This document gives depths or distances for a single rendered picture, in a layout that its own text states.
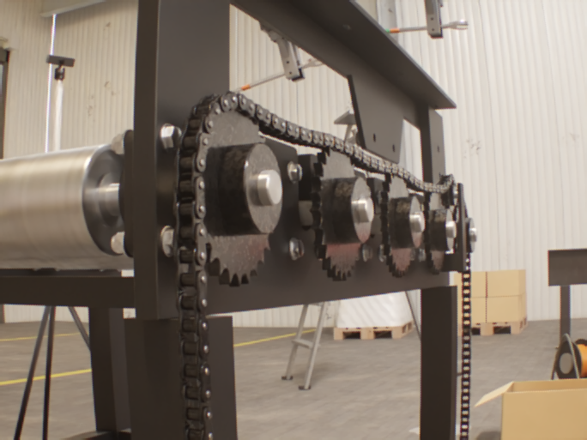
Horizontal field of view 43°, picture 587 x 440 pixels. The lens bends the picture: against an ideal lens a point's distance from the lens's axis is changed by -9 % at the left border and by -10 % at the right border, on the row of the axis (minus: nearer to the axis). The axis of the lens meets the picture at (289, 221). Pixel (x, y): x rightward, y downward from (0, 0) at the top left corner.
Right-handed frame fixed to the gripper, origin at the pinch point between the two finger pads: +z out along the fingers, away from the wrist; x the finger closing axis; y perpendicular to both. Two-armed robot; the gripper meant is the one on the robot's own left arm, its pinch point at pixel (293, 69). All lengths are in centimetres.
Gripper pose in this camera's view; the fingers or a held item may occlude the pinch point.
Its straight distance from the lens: 162.6
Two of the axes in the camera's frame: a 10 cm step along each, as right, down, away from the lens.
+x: -4.2, -0.5, -9.0
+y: -8.8, 2.6, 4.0
